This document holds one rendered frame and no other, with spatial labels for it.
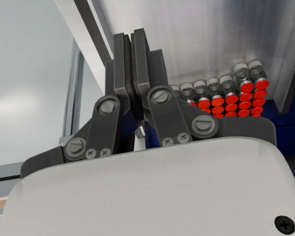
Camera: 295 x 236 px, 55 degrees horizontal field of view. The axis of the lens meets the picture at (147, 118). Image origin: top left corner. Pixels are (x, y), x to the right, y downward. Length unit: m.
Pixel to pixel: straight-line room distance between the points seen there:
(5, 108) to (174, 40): 1.78
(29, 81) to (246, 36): 1.55
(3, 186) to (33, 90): 1.15
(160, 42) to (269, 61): 0.19
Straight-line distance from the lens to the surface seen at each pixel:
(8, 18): 1.57
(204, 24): 0.42
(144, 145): 0.58
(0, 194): 0.82
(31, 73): 1.80
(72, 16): 0.40
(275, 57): 0.50
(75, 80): 0.98
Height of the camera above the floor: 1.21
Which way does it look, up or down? 35 degrees down
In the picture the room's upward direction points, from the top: 175 degrees clockwise
